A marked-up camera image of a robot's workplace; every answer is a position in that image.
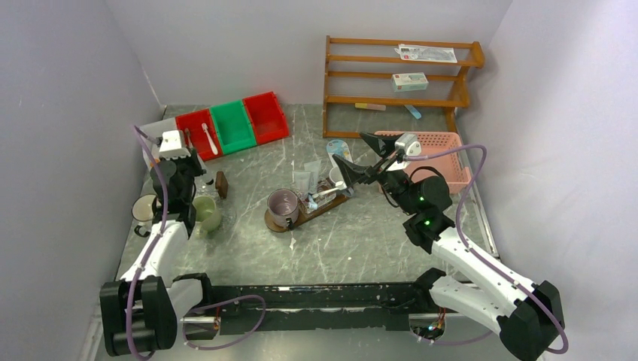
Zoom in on white toothbrush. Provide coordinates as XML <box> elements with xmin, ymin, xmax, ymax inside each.
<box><xmin>313</xmin><ymin>180</ymin><xmax>347</xmax><ymax>197</ymax></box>

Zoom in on grey-blue mug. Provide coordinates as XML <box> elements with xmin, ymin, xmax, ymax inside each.
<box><xmin>329</xmin><ymin>166</ymin><xmax>345</xmax><ymax>184</ymax></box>

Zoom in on brown wooden block holder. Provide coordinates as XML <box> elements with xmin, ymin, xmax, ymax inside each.
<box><xmin>196</xmin><ymin>171</ymin><xmax>229</xmax><ymax>199</ymax></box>

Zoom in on grey toothbrush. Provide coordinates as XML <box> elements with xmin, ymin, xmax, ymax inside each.
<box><xmin>184</xmin><ymin>129</ymin><xmax>194</xmax><ymax>150</ymax></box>

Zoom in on toothpaste tube black cap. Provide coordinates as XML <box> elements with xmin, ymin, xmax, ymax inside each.
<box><xmin>304</xmin><ymin>160</ymin><xmax>322</xmax><ymax>193</ymax></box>

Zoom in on cream toothbrush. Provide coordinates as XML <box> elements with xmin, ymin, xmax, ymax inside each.
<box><xmin>202</xmin><ymin>123</ymin><xmax>219</xmax><ymax>156</ymax></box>

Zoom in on pale green mug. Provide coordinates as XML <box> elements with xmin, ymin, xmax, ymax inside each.
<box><xmin>193</xmin><ymin>196</ymin><xmax>222</xmax><ymax>237</ymax></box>

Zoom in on white enamel mug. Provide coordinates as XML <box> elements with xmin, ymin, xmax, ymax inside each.
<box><xmin>132</xmin><ymin>194</ymin><xmax>156</xmax><ymax>238</ymax></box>

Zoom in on purple mug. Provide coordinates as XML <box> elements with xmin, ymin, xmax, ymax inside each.
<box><xmin>267</xmin><ymin>188</ymin><xmax>299</xmax><ymax>230</ymax></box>

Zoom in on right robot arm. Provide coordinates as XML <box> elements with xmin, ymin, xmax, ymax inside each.
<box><xmin>333</xmin><ymin>133</ymin><xmax>570</xmax><ymax>360</ymax></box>

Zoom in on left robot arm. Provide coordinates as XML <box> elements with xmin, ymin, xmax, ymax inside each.
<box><xmin>99</xmin><ymin>150</ymin><xmax>207</xmax><ymax>360</ymax></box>

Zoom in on oval dark wooden tray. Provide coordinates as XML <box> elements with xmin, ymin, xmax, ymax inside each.
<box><xmin>264</xmin><ymin>195</ymin><xmax>349</xmax><ymax>233</ymax></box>

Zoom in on yellow pink marker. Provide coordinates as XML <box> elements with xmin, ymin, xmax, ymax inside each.
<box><xmin>354</xmin><ymin>103</ymin><xmax>386</xmax><ymax>111</ymax></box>

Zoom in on red bin with toothbrushes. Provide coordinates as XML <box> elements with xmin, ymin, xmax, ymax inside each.
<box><xmin>175</xmin><ymin>108</ymin><xmax>223</xmax><ymax>161</ymax></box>

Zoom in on white plastic bin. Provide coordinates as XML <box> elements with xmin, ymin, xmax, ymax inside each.
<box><xmin>140</xmin><ymin>117</ymin><xmax>177</xmax><ymax>161</ymax></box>

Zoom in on green plastic bin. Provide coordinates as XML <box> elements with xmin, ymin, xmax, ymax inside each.
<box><xmin>209</xmin><ymin>100</ymin><xmax>257</xmax><ymax>154</ymax></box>

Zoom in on pink plastic basket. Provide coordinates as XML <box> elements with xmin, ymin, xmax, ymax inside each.
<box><xmin>401</xmin><ymin>132</ymin><xmax>472</xmax><ymax>195</ymax></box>

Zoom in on small white box on shelf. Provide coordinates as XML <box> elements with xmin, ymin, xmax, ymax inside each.
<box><xmin>391</xmin><ymin>72</ymin><xmax>429</xmax><ymax>93</ymax></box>

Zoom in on wooden shelf rack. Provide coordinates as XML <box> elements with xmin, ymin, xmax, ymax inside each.
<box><xmin>322</xmin><ymin>36</ymin><xmax>485</xmax><ymax>138</ymax></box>

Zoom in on red bin with holder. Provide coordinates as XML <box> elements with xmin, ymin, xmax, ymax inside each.
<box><xmin>242</xmin><ymin>92</ymin><xmax>290</xmax><ymax>145</ymax></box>

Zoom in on plastic packet on top shelf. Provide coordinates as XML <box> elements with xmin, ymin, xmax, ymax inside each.
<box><xmin>394</xmin><ymin>44</ymin><xmax>457</xmax><ymax>63</ymax></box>

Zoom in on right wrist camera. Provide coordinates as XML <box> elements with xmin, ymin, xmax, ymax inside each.
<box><xmin>394</xmin><ymin>132</ymin><xmax>421</xmax><ymax>157</ymax></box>

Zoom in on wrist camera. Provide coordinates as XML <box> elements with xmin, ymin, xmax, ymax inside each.
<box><xmin>159</xmin><ymin>129</ymin><xmax>190</xmax><ymax>159</ymax></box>
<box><xmin>394</xmin><ymin>132</ymin><xmax>421</xmax><ymax>157</ymax></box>

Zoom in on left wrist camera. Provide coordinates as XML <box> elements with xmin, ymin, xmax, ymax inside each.
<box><xmin>159</xmin><ymin>129</ymin><xmax>190</xmax><ymax>159</ymax></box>

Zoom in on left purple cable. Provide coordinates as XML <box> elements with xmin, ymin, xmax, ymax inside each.
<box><xmin>124</xmin><ymin>124</ymin><xmax>268</xmax><ymax>361</ymax></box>

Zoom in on purple cable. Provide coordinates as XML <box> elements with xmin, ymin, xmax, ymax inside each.
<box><xmin>124</xmin><ymin>124</ymin><xmax>268</xmax><ymax>361</ymax></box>
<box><xmin>403</xmin><ymin>144</ymin><xmax>570</xmax><ymax>356</ymax></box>

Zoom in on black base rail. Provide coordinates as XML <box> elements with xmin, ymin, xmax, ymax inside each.
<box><xmin>165</xmin><ymin>280</ymin><xmax>462</xmax><ymax>341</ymax></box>

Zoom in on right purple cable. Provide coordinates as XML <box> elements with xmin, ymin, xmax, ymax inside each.
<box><xmin>403</xmin><ymin>144</ymin><xmax>570</xmax><ymax>356</ymax></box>

